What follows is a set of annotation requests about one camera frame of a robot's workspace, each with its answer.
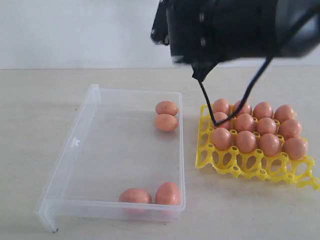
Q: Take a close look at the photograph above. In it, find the brown egg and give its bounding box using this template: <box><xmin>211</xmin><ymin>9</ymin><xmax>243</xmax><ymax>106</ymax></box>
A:
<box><xmin>231</xmin><ymin>100</ymin><xmax>252</xmax><ymax>116</ymax></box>
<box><xmin>155</xmin><ymin>182</ymin><xmax>181</xmax><ymax>206</ymax></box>
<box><xmin>155</xmin><ymin>101</ymin><xmax>179</xmax><ymax>116</ymax></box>
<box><xmin>233</xmin><ymin>113</ymin><xmax>255</xmax><ymax>133</ymax></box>
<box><xmin>253</xmin><ymin>101</ymin><xmax>273</xmax><ymax>120</ymax></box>
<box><xmin>211</xmin><ymin>127</ymin><xmax>233</xmax><ymax>151</ymax></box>
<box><xmin>213</xmin><ymin>111</ymin><xmax>231</xmax><ymax>130</ymax></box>
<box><xmin>212</xmin><ymin>98</ymin><xmax>231</xmax><ymax>115</ymax></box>
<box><xmin>258</xmin><ymin>133</ymin><xmax>281</xmax><ymax>157</ymax></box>
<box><xmin>154</xmin><ymin>113</ymin><xmax>179</xmax><ymax>132</ymax></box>
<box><xmin>282</xmin><ymin>137</ymin><xmax>308</xmax><ymax>160</ymax></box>
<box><xmin>277</xmin><ymin>119</ymin><xmax>302</xmax><ymax>140</ymax></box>
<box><xmin>118</xmin><ymin>188</ymin><xmax>153</xmax><ymax>216</ymax></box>
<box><xmin>235</xmin><ymin>130</ymin><xmax>257</xmax><ymax>154</ymax></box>
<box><xmin>274</xmin><ymin>104</ymin><xmax>297</xmax><ymax>123</ymax></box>
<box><xmin>255</xmin><ymin>117</ymin><xmax>277</xmax><ymax>136</ymax></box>

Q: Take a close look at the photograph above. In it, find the clear plastic container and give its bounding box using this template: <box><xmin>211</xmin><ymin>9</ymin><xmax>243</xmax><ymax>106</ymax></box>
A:
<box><xmin>35</xmin><ymin>84</ymin><xmax>186</xmax><ymax>233</ymax></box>

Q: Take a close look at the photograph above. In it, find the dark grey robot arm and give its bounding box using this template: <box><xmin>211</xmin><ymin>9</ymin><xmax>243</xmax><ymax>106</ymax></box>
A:
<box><xmin>150</xmin><ymin>0</ymin><xmax>320</xmax><ymax>80</ymax></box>

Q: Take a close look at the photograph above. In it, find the black cable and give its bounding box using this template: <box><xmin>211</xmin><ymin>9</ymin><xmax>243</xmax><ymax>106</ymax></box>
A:
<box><xmin>197</xmin><ymin>7</ymin><xmax>320</xmax><ymax>127</ymax></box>

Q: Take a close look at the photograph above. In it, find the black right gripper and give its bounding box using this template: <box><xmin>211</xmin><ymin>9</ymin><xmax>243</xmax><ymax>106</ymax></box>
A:
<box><xmin>150</xmin><ymin>0</ymin><xmax>225</xmax><ymax>81</ymax></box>

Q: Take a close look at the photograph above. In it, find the yellow plastic egg tray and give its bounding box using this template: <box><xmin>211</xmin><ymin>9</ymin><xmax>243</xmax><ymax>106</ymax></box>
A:
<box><xmin>195</xmin><ymin>105</ymin><xmax>320</xmax><ymax>191</ymax></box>

